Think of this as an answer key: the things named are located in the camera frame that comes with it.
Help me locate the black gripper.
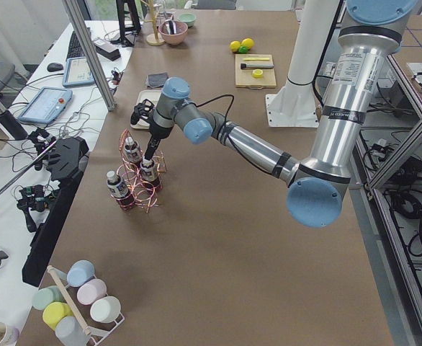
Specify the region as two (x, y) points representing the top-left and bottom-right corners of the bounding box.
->
(145, 124), (170, 160)

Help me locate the tea bottle white cap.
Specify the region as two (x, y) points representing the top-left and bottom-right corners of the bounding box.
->
(140, 158), (162, 191)

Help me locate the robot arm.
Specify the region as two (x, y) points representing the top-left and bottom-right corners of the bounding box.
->
(148, 1), (415, 227)

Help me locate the rear tea bottle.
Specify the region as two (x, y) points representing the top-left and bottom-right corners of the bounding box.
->
(124, 136), (143, 167)

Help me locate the white rabbit tray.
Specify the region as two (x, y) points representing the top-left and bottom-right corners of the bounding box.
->
(130, 89), (161, 130)

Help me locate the front tea bottle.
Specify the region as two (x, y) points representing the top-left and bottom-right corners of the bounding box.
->
(106, 171), (135, 210)

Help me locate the folded grey cloth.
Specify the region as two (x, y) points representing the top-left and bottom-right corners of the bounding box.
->
(145, 72), (169, 89)

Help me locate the wooden mug tree stand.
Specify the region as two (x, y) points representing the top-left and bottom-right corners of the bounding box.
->
(140, 0), (165, 46)

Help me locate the pink bowl with ice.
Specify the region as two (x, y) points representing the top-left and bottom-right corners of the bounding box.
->
(158, 20), (188, 45)

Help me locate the teach pendant far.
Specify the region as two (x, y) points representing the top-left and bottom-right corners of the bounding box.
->
(62, 57), (95, 88)

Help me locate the teach pendant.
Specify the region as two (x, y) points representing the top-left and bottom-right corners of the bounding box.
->
(17, 87), (73, 125)
(62, 57), (95, 88)

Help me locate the wooden cutting board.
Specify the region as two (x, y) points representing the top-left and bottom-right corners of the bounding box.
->
(235, 54), (277, 89)

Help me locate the metal ice scoop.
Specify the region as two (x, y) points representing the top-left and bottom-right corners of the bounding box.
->
(165, 20), (178, 35)

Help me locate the steel muddler black tip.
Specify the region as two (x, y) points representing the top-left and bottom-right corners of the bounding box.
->
(240, 63), (274, 70)

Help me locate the teach pendant near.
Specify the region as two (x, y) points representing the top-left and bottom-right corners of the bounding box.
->
(17, 87), (73, 125)

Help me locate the yellow plastic knife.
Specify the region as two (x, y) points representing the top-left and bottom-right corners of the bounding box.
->
(243, 56), (270, 61)

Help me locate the whole lemon lower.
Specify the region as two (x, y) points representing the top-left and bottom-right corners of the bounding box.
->
(229, 40), (241, 53)

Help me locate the whole lemon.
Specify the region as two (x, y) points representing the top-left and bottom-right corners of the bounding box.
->
(241, 37), (255, 50)
(229, 40), (241, 53)

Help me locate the half lemon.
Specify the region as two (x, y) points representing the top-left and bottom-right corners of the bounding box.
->
(251, 69), (264, 79)

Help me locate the black keyboard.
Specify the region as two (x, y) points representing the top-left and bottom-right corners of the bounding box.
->
(66, 31), (85, 60)

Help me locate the mint green bowl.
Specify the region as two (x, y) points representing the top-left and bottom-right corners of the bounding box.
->
(178, 13), (197, 28)

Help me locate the green lime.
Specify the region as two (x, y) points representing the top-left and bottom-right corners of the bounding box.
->
(238, 46), (248, 54)

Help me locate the black computer mouse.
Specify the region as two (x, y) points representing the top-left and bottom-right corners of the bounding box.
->
(47, 63), (64, 72)

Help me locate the whole lemon upper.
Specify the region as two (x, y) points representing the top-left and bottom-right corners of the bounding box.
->
(241, 37), (255, 50)

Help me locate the black thermos bottle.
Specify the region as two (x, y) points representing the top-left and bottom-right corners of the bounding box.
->
(0, 102), (28, 141)

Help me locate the blue cup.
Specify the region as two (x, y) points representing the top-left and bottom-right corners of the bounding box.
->
(67, 259), (95, 288)

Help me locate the pink cup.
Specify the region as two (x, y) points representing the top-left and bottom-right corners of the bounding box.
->
(77, 278), (107, 305)

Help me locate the white cup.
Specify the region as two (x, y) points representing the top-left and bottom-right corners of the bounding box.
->
(90, 296), (121, 323)

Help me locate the green cup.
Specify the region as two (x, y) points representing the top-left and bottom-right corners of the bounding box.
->
(32, 285), (65, 311)

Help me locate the yellow cup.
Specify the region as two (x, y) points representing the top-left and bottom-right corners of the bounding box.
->
(42, 302), (73, 330)

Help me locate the white cup rack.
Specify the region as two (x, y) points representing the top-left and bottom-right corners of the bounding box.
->
(47, 265), (125, 345)

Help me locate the grey cup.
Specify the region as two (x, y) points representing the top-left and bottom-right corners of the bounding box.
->
(55, 316), (89, 346)

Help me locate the copper wire bottle rack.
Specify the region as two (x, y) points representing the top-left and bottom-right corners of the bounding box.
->
(117, 129), (162, 213)

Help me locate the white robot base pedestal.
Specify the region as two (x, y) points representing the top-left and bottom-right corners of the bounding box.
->
(266, 0), (341, 128)

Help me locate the aluminium frame post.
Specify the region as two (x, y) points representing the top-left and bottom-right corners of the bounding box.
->
(62, 0), (116, 111)

